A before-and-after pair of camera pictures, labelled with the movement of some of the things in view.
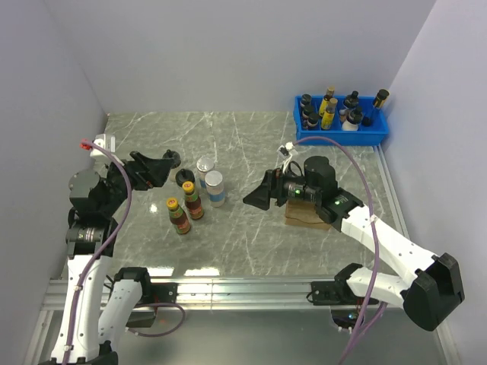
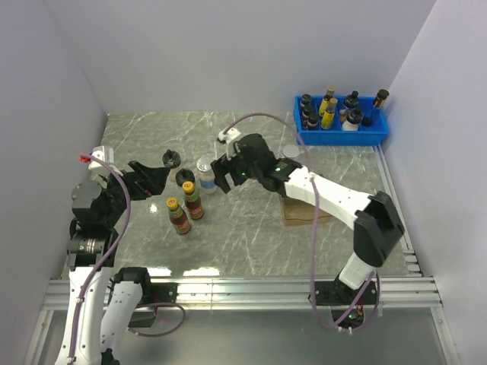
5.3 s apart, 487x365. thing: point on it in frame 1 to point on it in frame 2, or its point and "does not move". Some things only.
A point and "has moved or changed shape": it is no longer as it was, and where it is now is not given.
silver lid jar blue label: x=215 y=188 has moved or changed shape
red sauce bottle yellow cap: x=192 y=201 does not move
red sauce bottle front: x=177 y=217 does not move
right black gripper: x=272 y=184 to x=221 y=166
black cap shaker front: x=184 y=175 does not move
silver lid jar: x=204 y=164 does not move
